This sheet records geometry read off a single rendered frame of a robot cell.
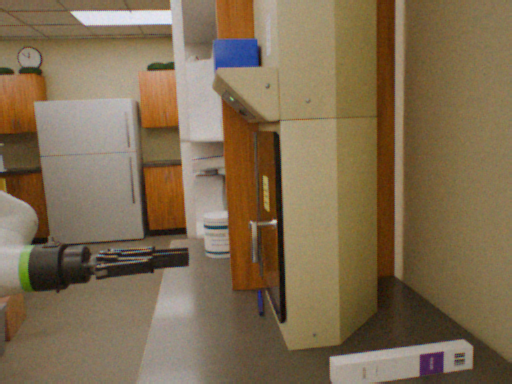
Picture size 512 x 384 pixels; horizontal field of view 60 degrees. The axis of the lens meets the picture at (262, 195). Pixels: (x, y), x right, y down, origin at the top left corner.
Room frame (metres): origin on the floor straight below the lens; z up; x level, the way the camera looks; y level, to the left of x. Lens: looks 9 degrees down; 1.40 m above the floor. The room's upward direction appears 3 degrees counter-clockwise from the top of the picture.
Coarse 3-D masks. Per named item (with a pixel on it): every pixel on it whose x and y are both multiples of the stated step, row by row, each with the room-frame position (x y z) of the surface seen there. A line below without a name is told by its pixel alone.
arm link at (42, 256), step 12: (36, 252) 0.82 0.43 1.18; (48, 252) 0.82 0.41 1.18; (60, 252) 0.82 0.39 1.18; (36, 264) 0.80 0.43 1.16; (48, 264) 0.80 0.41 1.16; (60, 264) 0.82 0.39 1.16; (36, 276) 0.80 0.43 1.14; (48, 276) 0.80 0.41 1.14; (60, 276) 0.81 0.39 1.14; (36, 288) 0.81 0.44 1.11; (48, 288) 0.81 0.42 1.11; (60, 288) 0.82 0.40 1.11
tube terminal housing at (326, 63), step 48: (288, 0) 0.85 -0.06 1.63; (336, 0) 0.87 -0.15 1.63; (288, 48) 0.85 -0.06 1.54; (336, 48) 0.87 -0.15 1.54; (288, 96) 0.85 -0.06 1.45; (336, 96) 0.87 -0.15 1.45; (288, 144) 0.85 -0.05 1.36; (336, 144) 0.87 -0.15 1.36; (288, 192) 0.85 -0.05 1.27; (336, 192) 0.86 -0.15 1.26; (288, 240) 0.85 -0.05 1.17; (336, 240) 0.86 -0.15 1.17; (288, 288) 0.85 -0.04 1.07; (336, 288) 0.86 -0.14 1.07; (288, 336) 0.85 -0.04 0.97; (336, 336) 0.86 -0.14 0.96
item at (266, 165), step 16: (272, 144) 0.87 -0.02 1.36; (272, 160) 0.88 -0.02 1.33; (272, 176) 0.89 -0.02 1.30; (272, 192) 0.90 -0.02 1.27; (272, 208) 0.91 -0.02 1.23; (272, 240) 0.93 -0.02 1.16; (272, 256) 0.94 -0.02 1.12; (272, 272) 0.95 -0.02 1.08; (272, 288) 0.96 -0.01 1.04; (272, 304) 0.97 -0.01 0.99
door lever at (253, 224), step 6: (252, 222) 0.89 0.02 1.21; (258, 222) 0.89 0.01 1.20; (264, 222) 0.89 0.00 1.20; (270, 222) 0.90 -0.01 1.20; (252, 228) 0.89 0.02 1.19; (252, 234) 0.89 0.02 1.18; (252, 240) 0.89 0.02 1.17; (252, 246) 0.89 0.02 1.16; (252, 252) 0.89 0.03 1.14; (258, 252) 0.89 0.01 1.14; (252, 258) 0.89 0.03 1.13; (258, 258) 0.89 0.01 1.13
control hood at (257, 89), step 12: (216, 72) 0.85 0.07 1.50; (228, 72) 0.84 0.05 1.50; (240, 72) 0.84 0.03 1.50; (252, 72) 0.84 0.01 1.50; (264, 72) 0.85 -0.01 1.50; (276, 72) 0.85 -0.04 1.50; (216, 84) 0.99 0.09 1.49; (228, 84) 0.84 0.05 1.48; (240, 84) 0.84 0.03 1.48; (252, 84) 0.84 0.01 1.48; (264, 84) 0.85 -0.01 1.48; (276, 84) 0.85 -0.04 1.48; (240, 96) 0.85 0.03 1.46; (252, 96) 0.84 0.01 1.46; (264, 96) 0.85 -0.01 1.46; (276, 96) 0.85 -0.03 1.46; (252, 108) 0.86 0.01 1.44; (264, 108) 0.85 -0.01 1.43; (276, 108) 0.85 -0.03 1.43; (252, 120) 1.04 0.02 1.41; (264, 120) 0.87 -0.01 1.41; (276, 120) 0.85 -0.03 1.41
